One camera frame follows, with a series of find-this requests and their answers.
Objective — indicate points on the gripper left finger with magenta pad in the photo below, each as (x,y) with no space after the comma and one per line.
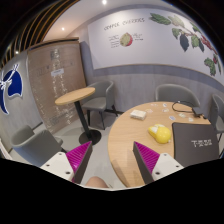
(70,166)

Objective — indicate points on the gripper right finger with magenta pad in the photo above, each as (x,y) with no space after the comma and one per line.
(152,165)

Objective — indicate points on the yellow computer mouse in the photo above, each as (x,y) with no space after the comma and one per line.
(160,133)

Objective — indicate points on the grey armchair front left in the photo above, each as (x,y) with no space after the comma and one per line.
(36,148)

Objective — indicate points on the small round wooden table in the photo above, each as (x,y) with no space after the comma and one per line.
(75,97)

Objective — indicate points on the grey armchair back left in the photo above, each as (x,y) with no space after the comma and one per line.
(102,99)

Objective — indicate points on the grey armchair behind table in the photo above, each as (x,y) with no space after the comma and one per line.
(175,93)

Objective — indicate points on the grey armchair right edge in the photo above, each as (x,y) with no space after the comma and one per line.
(216,114)

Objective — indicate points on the brown wall panel with text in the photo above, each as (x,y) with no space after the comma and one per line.
(54,69)

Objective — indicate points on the blue white wall logo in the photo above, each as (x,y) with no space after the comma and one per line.
(11,84)

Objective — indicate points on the coffee cherries wall mural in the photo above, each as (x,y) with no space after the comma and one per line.
(152,36)

